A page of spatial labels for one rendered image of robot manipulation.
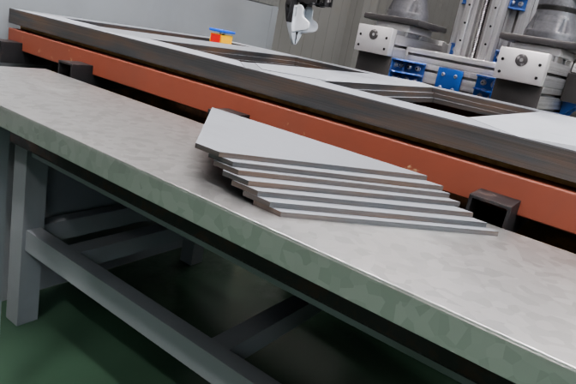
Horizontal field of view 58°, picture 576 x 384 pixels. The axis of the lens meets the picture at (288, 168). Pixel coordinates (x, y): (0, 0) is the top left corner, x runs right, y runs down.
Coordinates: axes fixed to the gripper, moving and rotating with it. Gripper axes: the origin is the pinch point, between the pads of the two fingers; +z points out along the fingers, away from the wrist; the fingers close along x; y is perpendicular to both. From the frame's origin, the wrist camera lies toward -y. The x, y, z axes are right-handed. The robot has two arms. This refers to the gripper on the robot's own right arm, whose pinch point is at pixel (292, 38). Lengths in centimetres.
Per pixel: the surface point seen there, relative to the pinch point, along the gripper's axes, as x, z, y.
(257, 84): -37.2, 7.7, 21.1
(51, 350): -35, 91, -34
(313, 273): -69, 18, 56
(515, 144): -37, 6, 63
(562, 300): -58, 15, 74
